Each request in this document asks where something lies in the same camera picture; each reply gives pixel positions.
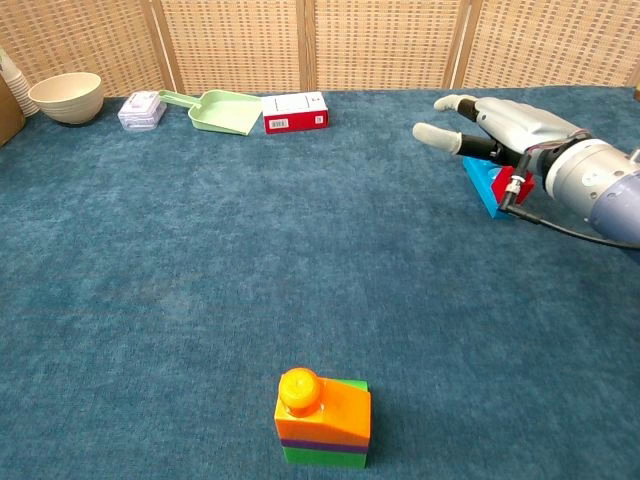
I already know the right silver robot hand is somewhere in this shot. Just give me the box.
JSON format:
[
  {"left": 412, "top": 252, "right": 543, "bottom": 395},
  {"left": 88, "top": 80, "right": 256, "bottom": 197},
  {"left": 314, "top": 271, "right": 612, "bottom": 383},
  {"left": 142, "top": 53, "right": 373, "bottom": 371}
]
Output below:
[{"left": 412, "top": 93, "right": 591, "bottom": 176}]

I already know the small red toy brick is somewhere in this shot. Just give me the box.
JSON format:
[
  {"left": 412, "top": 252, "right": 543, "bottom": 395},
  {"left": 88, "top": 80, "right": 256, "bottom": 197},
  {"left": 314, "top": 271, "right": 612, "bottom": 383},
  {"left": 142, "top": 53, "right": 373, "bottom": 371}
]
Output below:
[{"left": 490, "top": 166, "right": 536, "bottom": 206}]

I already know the blue toy brick bar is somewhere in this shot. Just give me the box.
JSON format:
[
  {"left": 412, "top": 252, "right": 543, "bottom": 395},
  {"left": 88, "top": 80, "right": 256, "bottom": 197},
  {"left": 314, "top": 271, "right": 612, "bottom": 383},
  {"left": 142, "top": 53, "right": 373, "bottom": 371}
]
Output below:
[{"left": 462, "top": 155, "right": 511, "bottom": 220}]

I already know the orange toy brick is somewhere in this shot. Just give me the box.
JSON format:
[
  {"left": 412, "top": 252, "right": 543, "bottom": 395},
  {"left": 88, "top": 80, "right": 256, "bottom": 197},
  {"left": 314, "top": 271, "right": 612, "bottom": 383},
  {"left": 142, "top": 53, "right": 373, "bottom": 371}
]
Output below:
[{"left": 273, "top": 367, "right": 373, "bottom": 447}]

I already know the green toy brick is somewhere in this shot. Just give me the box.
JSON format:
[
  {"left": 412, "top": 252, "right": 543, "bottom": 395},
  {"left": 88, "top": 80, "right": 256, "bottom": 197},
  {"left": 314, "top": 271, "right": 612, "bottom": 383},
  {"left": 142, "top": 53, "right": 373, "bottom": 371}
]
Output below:
[{"left": 282, "top": 379, "right": 371, "bottom": 470}]

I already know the stack of paper cups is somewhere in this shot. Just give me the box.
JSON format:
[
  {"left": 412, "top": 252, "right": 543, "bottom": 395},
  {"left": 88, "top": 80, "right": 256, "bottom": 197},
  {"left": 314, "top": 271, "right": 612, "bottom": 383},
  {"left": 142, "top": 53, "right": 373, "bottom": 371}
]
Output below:
[{"left": 0, "top": 47, "right": 40, "bottom": 119}]

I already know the red and white carton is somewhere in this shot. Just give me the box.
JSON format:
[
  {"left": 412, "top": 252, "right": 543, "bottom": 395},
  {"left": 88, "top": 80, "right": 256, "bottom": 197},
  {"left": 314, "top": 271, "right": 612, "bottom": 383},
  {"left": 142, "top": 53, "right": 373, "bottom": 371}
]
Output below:
[{"left": 260, "top": 91, "right": 330, "bottom": 135}]

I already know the woven bamboo folding screen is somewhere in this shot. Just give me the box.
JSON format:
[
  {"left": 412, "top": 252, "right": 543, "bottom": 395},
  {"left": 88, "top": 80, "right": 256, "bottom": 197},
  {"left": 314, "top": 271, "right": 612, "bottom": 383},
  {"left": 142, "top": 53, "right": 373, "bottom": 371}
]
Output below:
[{"left": 0, "top": 0, "right": 640, "bottom": 99}]

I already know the light green dustpan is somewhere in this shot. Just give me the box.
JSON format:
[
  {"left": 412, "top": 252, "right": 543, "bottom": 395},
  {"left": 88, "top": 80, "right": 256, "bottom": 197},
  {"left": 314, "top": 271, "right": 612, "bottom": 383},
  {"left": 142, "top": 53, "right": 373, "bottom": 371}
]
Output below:
[{"left": 157, "top": 88, "right": 264, "bottom": 137}]

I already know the blue carpet table cover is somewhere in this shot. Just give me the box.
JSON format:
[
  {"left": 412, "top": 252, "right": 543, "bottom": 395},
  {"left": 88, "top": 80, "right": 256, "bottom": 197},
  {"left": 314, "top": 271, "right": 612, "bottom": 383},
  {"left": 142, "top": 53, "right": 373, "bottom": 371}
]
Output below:
[{"left": 0, "top": 85, "right": 640, "bottom": 480}]

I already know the clear plastic box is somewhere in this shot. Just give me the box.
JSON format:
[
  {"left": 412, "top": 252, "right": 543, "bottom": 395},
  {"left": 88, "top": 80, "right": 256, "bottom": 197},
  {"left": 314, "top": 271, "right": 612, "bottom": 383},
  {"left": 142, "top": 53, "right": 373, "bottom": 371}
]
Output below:
[{"left": 117, "top": 91, "right": 169, "bottom": 133}]

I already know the beige bowl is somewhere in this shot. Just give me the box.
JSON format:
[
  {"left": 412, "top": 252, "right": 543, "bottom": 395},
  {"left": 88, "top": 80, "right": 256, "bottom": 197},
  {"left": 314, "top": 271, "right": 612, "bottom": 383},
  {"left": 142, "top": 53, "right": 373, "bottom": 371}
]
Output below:
[{"left": 27, "top": 72, "right": 105, "bottom": 126}]

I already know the brown cardboard box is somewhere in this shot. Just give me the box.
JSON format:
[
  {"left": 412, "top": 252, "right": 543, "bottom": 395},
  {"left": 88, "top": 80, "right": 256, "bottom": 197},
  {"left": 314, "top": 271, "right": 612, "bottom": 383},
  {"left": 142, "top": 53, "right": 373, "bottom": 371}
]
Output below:
[{"left": 0, "top": 74, "right": 26, "bottom": 149}]

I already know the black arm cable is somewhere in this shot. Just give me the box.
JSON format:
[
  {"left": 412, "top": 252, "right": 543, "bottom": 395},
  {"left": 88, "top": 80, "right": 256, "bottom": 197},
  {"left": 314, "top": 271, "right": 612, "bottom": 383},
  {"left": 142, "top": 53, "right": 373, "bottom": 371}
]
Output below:
[{"left": 497, "top": 149, "right": 640, "bottom": 251}]

